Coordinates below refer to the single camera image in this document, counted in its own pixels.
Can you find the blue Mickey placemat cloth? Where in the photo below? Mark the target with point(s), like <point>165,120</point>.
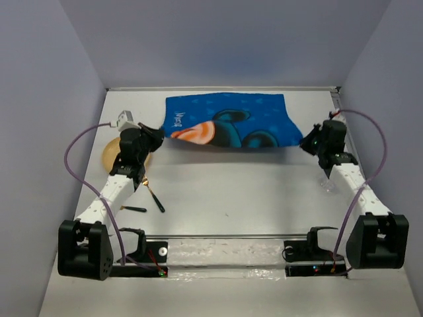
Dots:
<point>231,120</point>

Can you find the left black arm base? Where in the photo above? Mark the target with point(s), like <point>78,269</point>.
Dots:
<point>144,258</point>

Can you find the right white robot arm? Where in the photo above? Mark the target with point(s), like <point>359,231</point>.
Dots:
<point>370,236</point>

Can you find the gold fork dark handle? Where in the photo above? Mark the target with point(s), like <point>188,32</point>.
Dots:
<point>145,182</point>

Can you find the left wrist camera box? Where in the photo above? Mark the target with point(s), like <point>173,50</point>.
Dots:
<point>125,121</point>

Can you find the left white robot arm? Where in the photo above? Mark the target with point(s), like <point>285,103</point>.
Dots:
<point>90,244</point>

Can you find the tan round plate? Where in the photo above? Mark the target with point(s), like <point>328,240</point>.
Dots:
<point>109,154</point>

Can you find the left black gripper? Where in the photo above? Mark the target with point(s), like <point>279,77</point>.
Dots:
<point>156,137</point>

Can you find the white taped front panel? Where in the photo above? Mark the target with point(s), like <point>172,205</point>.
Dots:
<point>217,258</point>

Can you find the clear plastic cup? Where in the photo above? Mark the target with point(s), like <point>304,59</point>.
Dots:
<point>327,185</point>

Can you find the gold knife dark handle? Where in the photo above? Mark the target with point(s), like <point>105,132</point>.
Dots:
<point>136,209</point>

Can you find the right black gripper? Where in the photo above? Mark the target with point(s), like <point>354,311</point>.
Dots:
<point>305,142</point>

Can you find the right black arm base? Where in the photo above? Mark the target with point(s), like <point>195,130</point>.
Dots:
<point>304,258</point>

